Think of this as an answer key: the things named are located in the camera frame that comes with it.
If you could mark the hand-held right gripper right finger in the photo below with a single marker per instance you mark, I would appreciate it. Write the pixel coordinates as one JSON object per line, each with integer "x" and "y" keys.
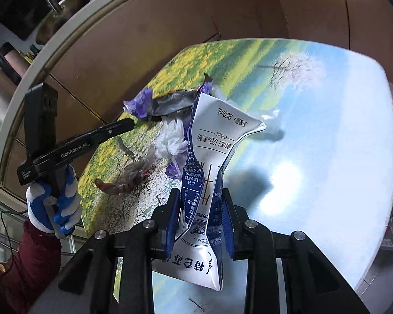
{"x": 228, "y": 232}

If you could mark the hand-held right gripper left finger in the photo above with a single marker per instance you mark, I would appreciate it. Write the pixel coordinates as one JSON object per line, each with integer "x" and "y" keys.
{"x": 173, "y": 212}

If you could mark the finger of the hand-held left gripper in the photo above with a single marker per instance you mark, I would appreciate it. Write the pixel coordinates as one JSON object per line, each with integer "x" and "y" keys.
{"x": 113, "y": 129}

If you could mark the purple plastic wrapper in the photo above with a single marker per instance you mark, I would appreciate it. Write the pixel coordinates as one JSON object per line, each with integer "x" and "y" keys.
{"x": 139, "y": 104}

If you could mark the blue and white milk carton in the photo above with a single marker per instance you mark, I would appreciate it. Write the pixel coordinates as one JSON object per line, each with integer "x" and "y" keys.
{"x": 216, "y": 130}

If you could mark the person's left forearm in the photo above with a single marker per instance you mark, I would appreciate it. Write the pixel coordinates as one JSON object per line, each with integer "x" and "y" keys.
{"x": 19, "y": 268}

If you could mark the person's left hand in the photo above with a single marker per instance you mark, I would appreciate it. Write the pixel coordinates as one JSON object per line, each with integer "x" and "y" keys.
{"x": 68, "y": 202}

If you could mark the small purple wrapper scrap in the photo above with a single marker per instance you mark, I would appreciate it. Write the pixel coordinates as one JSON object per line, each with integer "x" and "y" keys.
{"x": 175, "y": 168}

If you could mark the clear bag with red sausage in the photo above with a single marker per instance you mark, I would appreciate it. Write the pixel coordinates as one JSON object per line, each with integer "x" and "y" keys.
{"x": 127, "y": 178}

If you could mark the white crumpled plastic bag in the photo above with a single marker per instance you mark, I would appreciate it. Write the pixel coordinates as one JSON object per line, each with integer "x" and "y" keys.
{"x": 172, "y": 139}

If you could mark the silver foil wrapper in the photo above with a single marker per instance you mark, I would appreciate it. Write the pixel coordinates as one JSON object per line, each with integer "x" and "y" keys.
{"x": 172, "y": 103}

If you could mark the brown tall kitchen appliance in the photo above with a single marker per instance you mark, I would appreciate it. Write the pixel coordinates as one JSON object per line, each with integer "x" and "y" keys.
{"x": 11, "y": 62}

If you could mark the brown kitchen base cabinet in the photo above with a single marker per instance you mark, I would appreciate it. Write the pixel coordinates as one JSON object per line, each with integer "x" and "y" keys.
{"x": 124, "y": 49}

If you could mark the dark twisted candy wrapper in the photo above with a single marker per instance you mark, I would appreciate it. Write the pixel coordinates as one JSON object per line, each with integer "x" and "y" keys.
{"x": 207, "y": 85}

